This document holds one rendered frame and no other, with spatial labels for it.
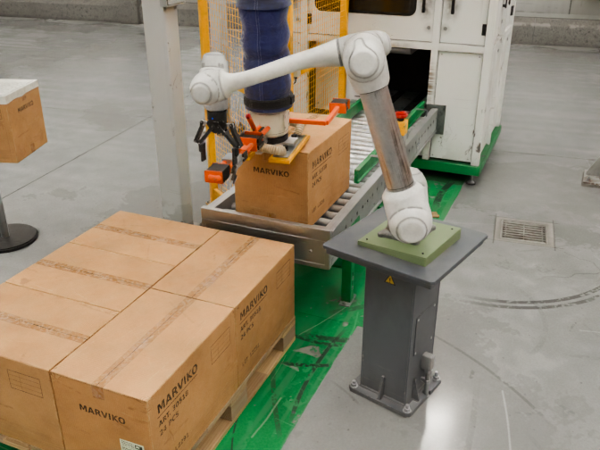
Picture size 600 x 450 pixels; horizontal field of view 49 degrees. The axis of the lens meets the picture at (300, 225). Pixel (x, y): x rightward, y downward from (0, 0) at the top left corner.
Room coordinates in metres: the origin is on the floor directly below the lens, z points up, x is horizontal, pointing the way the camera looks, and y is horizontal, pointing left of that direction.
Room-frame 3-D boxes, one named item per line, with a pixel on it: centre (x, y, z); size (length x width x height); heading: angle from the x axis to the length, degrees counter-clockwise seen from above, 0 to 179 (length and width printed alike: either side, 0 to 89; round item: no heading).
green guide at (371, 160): (4.23, -0.67, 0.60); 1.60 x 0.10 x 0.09; 157
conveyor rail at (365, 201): (3.88, -0.58, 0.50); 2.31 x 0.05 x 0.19; 157
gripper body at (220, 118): (2.45, 0.32, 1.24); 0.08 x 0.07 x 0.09; 70
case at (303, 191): (3.26, 0.02, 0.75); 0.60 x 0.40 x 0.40; 156
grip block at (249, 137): (2.73, 0.21, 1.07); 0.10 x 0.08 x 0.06; 73
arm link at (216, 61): (2.44, 0.32, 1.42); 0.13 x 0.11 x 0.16; 175
